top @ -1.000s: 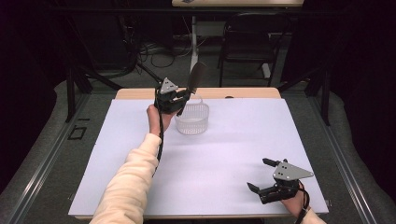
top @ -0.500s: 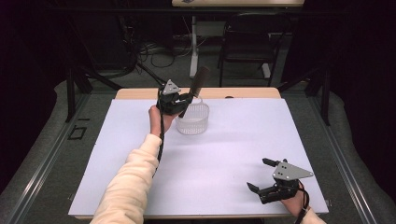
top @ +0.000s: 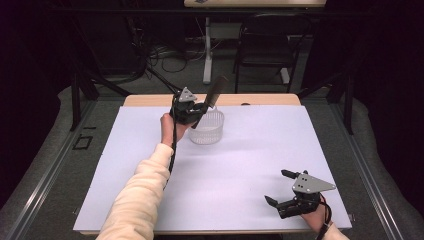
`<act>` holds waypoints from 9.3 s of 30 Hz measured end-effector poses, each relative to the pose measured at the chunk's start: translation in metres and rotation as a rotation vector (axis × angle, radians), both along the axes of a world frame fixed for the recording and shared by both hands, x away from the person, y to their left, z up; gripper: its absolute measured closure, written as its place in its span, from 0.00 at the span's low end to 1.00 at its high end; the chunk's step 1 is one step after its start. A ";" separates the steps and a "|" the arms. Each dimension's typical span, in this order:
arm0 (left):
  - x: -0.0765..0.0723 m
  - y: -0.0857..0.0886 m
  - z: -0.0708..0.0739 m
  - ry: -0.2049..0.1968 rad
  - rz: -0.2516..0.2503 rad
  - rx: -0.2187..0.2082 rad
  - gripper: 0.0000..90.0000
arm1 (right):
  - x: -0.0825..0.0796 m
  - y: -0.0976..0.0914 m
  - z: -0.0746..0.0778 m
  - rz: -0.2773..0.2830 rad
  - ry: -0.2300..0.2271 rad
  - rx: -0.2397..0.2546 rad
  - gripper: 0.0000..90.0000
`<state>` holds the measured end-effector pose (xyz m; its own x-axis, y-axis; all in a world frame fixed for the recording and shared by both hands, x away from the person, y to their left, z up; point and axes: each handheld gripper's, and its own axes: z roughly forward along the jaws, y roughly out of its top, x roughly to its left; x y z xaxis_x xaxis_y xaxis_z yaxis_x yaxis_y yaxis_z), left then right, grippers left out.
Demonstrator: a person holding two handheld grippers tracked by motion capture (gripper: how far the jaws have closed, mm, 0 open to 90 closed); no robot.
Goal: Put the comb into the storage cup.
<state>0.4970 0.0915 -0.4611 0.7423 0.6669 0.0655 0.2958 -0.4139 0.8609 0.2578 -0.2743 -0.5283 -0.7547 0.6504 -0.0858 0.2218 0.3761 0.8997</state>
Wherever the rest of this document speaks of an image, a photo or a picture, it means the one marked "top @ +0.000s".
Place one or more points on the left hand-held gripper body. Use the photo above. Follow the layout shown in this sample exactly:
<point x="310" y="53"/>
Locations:
<point x="183" y="110"/>

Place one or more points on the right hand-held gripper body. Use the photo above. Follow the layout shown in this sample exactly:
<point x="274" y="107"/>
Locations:
<point x="305" y="196"/>

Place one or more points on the dark cylindrical object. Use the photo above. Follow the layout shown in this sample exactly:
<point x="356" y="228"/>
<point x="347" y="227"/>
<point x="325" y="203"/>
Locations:
<point x="215" y="93"/>

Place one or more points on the white plastic basket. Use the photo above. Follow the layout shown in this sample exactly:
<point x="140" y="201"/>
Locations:
<point x="208" y="131"/>

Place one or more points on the person's left hand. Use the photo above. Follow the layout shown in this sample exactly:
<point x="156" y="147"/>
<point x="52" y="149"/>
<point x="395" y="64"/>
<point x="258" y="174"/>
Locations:
<point x="170" y="130"/>

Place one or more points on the person's right hand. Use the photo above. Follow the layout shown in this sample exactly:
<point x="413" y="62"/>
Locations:
<point x="315" y="220"/>

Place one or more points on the white table sheet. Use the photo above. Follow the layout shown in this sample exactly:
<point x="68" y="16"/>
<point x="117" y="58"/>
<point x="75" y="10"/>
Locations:
<point x="250" y="160"/>

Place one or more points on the wooden table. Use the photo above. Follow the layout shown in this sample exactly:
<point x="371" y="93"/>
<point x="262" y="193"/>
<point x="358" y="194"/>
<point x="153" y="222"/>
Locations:
<point x="266" y="99"/>

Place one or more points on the black folding chair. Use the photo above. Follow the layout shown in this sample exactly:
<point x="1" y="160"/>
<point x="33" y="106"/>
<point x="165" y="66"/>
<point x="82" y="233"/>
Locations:
<point x="263" y="50"/>

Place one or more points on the white-legged background table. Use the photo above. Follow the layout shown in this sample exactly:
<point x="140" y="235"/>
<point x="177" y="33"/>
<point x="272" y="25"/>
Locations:
<point x="253" y="3"/>

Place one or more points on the grey floor rail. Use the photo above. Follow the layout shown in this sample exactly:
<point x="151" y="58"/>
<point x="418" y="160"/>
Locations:
<point x="368" y="180"/>
<point x="45" y="180"/>

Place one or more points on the black metal frame stand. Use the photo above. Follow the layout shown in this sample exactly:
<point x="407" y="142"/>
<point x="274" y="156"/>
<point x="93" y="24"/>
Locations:
<point x="75" y="100"/>
<point x="349" y="106"/>

